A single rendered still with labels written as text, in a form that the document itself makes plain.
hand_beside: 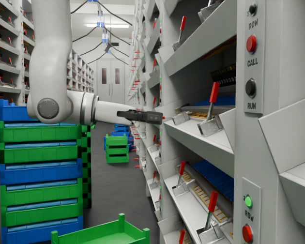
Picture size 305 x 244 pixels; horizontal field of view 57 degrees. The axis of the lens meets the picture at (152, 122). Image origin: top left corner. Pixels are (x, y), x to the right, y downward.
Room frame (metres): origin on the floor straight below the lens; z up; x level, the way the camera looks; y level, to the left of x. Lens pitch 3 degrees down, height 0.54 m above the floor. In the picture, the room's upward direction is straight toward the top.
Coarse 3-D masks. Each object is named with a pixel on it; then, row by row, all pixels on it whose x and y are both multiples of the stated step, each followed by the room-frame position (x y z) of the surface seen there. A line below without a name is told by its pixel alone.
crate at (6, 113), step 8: (0, 104) 1.03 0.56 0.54; (8, 104) 1.22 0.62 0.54; (0, 112) 1.03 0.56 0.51; (8, 112) 1.04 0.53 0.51; (16, 112) 1.05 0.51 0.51; (24, 112) 1.06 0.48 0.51; (0, 120) 1.03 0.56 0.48; (8, 120) 1.04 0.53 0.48; (16, 120) 1.05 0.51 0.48; (24, 120) 1.06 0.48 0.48; (32, 120) 1.07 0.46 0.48
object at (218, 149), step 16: (192, 96) 0.94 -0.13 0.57; (208, 96) 0.94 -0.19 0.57; (224, 112) 0.33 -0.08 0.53; (176, 128) 0.70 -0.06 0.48; (192, 128) 0.61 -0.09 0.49; (224, 128) 0.33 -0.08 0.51; (192, 144) 0.57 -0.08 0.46; (208, 144) 0.44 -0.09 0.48; (224, 144) 0.39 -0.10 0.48; (208, 160) 0.48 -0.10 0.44; (224, 160) 0.38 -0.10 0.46
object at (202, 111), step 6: (186, 108) 0.83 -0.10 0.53; (192, 108) 0.77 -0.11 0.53; (198, 108) 0.71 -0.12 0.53; (204, 108) 0.66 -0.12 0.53; (216, 108) 0.58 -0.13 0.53; (222, 108) 0.55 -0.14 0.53; (228, 108) 0.52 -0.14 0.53; (192, 114) 0.79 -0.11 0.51; (198, 114) 0.69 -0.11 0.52; (204, 114) 0.68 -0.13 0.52
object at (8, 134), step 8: (0, 128) 1.03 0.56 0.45; (8, 128) 1.04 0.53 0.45; (16, 128) 1.05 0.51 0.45; (24, 128) 1.06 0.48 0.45; (32, 128) 1.07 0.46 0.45; (40, 128) 1.08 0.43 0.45; (48, 128) 1.09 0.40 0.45; (56, 128) 1.11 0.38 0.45; (64, 128) 1.12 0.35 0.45; (72, 128) 1.13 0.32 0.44; (80, 128) 1.14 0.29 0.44; (0, 136) 1.03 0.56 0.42; (8, 136) 1.04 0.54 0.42; (16, 136) 1.05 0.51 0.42; (24, 136) 1.06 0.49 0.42; (32, 136) 1.07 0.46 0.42; (40, 136) 1.08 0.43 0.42; (48, 136) 1.09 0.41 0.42; (56, 136) 1.11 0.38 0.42; (64, 136) 1.12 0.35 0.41; (72, 136) 1.13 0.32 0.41; (80, 136) 1.14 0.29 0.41
